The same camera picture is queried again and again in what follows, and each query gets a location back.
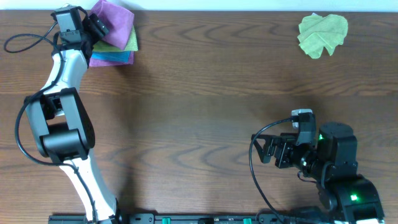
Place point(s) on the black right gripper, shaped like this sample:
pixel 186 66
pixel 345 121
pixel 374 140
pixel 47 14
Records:
pixel 285 142

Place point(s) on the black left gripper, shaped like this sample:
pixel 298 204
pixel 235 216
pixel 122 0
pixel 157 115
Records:
pixel 96 26

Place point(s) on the purple microfiber cloth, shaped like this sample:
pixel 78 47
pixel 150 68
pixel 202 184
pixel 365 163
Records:
pixel 117 19

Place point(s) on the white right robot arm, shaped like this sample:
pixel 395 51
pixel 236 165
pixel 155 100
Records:
pixel 326 155

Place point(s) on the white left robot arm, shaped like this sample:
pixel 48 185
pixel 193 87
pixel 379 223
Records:
pixel 59 122

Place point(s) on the folded purple cloth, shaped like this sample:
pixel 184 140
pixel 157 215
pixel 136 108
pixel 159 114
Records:
pixel 105 63

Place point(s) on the folded blue cloth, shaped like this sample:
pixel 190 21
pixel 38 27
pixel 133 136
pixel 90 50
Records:
pixel 112 56

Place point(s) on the folded lime green cloth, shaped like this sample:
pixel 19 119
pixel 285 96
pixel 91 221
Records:
pixel 127 43

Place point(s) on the crumpled lime green cloth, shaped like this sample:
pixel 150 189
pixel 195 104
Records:
pixel 318 33

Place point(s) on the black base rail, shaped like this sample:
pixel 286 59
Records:
pixel 151 218

